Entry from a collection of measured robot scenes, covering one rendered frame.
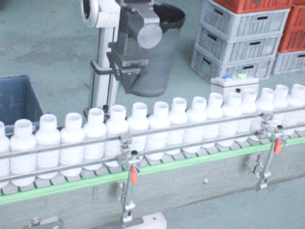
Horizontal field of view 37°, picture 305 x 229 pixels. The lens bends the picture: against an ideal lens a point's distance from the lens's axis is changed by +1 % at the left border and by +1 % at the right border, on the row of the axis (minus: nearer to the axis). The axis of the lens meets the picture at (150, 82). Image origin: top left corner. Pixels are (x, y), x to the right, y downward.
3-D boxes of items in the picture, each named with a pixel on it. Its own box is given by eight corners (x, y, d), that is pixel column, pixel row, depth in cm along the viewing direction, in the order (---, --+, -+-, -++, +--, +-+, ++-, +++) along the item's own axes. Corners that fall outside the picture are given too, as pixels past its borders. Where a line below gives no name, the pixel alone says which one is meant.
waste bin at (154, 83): (128, 104, 334) (139, 24, 303) (108, 75, 368) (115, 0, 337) (181, 97, 353) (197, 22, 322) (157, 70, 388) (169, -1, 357)
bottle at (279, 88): (280, 138, 142) (295, 93, 134) (262, 137, 141) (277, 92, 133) (273, 126, 147) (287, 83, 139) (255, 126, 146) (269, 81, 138)
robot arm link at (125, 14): (140, -1, 103) (117, 0, 100) (152, 11, 98) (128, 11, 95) (136, 27, 106) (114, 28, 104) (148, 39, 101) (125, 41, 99)
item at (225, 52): (222, 66, 361) (229, 41, 350) (193, 45, 390) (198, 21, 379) (276, 57, 392) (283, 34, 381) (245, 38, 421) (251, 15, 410)
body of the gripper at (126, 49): (122, 68, 101) (125, 39, 97) (106, 49, 108) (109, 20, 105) (148, 66, 103) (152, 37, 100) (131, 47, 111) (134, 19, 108)
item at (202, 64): (216, 90, 371) (222, 66, 361) (188, 67, 401) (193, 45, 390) (270, 79, 402) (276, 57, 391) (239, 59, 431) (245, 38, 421)
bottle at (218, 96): (217, 141, 135) (229, 95, 127) (211, 151, 130) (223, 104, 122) (198, 134, 137) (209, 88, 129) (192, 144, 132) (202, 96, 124)
